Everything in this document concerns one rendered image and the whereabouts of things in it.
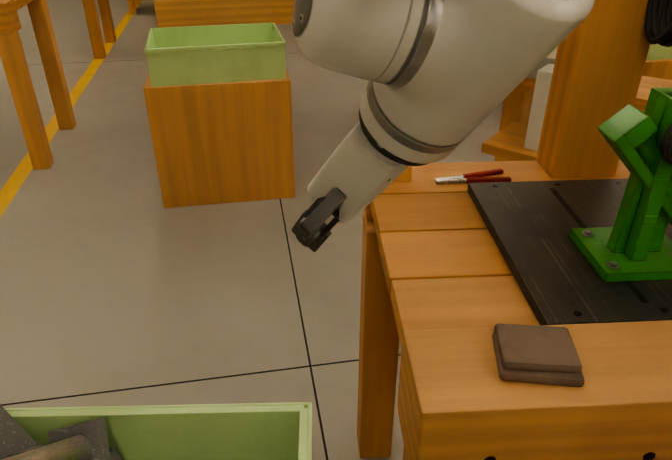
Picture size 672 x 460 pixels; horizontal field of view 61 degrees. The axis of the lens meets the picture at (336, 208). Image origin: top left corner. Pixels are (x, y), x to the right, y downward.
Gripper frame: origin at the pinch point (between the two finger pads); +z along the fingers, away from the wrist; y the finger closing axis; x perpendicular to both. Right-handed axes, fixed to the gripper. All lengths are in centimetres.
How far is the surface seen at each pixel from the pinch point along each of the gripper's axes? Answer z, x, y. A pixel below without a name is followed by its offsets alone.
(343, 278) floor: 159, 12, -85
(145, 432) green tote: 18.4, 1.6, 24.1
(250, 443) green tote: 16.5, 10.3, 18.1
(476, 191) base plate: 34, 15, -48
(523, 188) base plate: 31, 21, -55
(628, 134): -1.1, 20.9, -41.3
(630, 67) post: 12, 19, -78
